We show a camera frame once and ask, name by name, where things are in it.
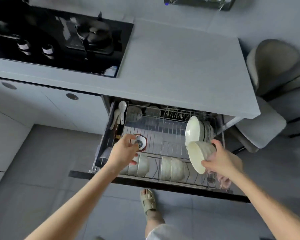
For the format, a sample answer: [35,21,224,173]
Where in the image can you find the black glass gas cooktop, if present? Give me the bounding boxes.
[0,0,134,78]

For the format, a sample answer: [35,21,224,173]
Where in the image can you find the pull-out wire dish rack drawer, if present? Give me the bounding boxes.
[69,95,252,203]

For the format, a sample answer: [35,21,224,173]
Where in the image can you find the person's leg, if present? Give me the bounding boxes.
[140,189,166,239]

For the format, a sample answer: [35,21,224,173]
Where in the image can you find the metal wall rack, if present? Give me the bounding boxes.
[164,0,237,12]

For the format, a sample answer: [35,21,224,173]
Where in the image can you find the white ceramic bowl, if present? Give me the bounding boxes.
[187,141,217,175]

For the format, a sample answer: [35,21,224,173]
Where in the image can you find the white blue cooktop sticker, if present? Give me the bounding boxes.
[104,66,119,78]

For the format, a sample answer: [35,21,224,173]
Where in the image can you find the small red-rimmed patterned bowl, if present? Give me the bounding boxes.
[133,133,148,152]

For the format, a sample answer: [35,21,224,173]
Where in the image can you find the person's left hand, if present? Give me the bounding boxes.
[107,134,140,173]

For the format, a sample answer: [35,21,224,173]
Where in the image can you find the person's right forearm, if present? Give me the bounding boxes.
[229,170,300,240]

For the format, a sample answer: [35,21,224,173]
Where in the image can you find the grey cabinet door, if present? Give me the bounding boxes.
[43,87,110,134]
[0,77,78,131]

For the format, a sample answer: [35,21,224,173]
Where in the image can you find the person's right hand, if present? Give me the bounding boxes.
[201,139,243,180]

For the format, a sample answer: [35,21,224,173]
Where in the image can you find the white ribbed bowl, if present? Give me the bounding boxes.
[120,152,150,177]
[160,157,191,183]

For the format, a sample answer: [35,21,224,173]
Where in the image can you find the stack of upright white plates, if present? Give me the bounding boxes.
[185,116,215,148]

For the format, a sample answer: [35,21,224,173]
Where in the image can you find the person's left forearm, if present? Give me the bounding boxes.
[25,161,118,240]

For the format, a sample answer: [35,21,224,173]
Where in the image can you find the light grey shorts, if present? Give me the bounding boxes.
[145,223,188,240]

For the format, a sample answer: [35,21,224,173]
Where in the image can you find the black gas burner grate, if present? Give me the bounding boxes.
[74,12,123,61]

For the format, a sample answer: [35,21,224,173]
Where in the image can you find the white ceramic soup spoon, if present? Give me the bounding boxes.
[117,101,128,124]
[109,108,121,130]

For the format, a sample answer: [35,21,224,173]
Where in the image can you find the grey-green sandal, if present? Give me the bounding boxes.
[139,188,158,216]

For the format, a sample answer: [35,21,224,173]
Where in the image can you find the round glass dish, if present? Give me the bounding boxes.
[145,106,162,118]
[126,105,143,123]

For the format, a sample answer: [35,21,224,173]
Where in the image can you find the small clear glass cup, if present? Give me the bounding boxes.
[99,147,113,161]

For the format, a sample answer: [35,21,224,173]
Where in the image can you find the grey upholstered chair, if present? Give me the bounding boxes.
[234,39,300,153]

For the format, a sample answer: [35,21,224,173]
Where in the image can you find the black silver stove knob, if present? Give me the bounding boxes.
[17,39,32,56]
[41,44,55,59]

